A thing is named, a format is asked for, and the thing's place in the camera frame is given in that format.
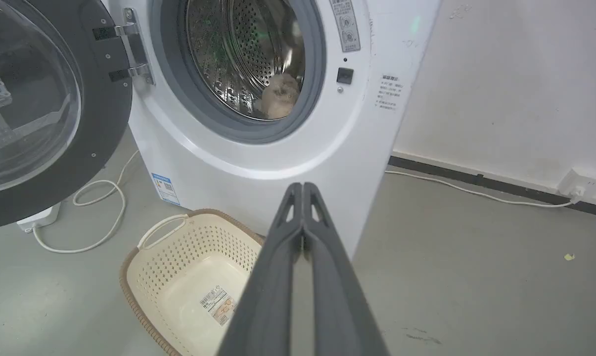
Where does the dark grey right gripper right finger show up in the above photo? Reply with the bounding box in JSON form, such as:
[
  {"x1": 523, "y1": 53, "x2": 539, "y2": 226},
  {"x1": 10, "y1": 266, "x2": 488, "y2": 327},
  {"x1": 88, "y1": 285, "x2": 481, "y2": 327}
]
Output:
[{"x1": 303, "y1": 182, "x2": 390, "y2": 356}]

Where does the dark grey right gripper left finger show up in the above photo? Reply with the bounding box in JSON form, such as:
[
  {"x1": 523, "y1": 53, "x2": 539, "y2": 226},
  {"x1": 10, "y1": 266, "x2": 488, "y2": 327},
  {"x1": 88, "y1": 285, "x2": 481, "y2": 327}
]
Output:
[{"x1": 217, "y1": 182, "x2": 304, "y2": 356}]

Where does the white front-load washing machine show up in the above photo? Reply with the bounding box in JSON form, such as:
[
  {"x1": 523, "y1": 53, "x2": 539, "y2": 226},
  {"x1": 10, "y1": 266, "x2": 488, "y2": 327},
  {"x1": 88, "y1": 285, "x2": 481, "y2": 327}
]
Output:
[{"x1": 102, "y1": 0, "x2": 444, "y2": 260}]

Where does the chrome door hinge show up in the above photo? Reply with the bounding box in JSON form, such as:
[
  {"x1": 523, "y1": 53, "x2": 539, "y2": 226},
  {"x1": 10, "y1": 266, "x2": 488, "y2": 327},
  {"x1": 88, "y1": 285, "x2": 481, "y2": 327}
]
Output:
[{"x1": 114, "y1": 7, "x2": 156, "y2": 86}]

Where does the black round washer door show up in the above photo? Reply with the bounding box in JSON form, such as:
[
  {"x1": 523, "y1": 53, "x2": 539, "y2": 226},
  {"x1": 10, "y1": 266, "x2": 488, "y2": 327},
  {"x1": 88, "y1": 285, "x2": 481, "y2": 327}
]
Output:
[{"x1": 0, "y1": 0, "x2": 134, "y2": 232}]

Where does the cream perforated laundry basket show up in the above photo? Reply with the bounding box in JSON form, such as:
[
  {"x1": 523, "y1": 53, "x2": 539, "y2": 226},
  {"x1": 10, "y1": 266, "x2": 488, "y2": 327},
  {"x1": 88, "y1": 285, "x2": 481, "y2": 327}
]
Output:
[{"x1": 119, "y1": 208, "x2": 266, "y2": 356}]

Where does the beige cloth inside drum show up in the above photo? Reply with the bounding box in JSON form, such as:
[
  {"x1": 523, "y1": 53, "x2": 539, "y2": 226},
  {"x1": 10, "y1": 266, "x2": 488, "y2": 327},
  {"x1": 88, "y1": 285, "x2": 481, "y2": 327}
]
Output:
[{"x1": 261, "y1": 73, "x2": 300, "y2": 120}]

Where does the white power strip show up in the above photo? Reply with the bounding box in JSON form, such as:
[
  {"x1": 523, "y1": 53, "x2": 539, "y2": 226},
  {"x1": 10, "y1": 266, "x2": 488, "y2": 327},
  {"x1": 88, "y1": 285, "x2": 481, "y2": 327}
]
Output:
[{"x1": 16, "y1": 202, "x2": 61, "y2": 233}]

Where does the thin white wall cable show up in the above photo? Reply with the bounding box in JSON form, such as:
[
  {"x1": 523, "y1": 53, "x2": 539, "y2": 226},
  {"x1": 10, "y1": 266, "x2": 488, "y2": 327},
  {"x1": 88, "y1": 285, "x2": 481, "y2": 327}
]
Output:
[{"x1": 385, "y1": 170, "x2": 575, "y2": 208}]

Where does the white power cable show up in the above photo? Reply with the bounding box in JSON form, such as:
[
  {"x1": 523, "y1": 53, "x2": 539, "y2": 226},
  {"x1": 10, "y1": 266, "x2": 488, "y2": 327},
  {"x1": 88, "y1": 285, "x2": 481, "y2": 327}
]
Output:
[{"x1": 33, "y1": 150, "x2": 140, "y2": 254}]

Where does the white wall socket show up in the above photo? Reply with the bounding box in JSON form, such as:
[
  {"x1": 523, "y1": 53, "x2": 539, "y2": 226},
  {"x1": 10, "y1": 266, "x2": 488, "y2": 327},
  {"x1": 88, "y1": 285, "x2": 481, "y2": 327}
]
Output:
[{"x1": 557, "y1": 168, "x2": 596, "y2": 201}]

